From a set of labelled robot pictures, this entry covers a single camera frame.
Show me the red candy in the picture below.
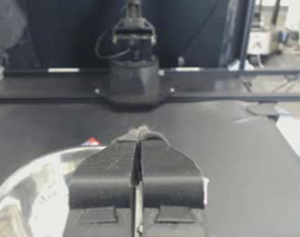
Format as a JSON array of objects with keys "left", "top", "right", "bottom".
[{"left": 80, "top": 137, "right": 103, "bottom": 147}]

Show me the steel bowl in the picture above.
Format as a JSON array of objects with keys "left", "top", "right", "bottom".
[{"left": 0, "top": 145, "right": 109, "bottom": 237}]

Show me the grey round plate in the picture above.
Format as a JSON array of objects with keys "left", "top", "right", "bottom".
[{"left": 244, "top": 103, "right": 280, "bottom": 118}]

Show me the white sheet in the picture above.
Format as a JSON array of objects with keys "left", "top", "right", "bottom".
[{"left": 274, "top": 115, "right": 300, "bottom": 159}]

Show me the white equipment box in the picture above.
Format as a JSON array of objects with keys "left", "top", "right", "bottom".
[{"left": 246, "top": 29, "right": 274, "bottom": 56}]

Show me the black backdrop curtain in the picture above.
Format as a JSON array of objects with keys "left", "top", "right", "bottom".
[{"left": 14, "top": 0, "right": 244, "bottom": 69}]

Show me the grey cloth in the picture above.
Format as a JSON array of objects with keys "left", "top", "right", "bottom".
[{"left": 0, "top": 0, "right": 28, "bottom": 61}]

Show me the black metal frame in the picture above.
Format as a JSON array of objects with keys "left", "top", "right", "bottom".
[{"left": 0, "top": 0, "right": 300, "bottom": 105}]

